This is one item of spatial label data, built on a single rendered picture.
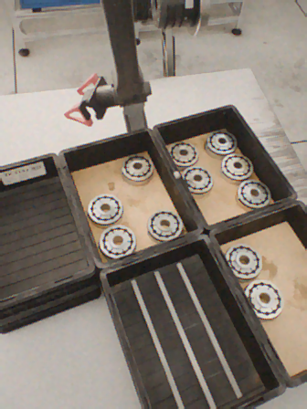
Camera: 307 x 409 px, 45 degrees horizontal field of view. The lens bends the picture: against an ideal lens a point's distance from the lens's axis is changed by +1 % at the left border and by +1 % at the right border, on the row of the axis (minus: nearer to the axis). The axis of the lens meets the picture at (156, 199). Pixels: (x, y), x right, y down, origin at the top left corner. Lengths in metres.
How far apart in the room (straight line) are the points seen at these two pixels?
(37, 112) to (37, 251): 0.68
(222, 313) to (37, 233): 0.56
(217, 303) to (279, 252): 0.24
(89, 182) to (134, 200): 0.16
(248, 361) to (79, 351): 0.45
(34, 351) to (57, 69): 2.14
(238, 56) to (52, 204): 2.24
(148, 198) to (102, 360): 0.48
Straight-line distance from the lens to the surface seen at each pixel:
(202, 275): 1.04
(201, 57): 3.00
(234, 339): 1.01
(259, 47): 3.21
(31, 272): 1.07
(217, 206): 1.14
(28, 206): 1.16
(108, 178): 1.17
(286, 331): 1.06
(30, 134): 1.51
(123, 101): 0.85
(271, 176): 1.17
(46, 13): 2.88
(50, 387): 1.12
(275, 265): 1.11
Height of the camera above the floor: 1.79
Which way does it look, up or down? 58 degrees down
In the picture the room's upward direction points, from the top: 5 degrees clockwise
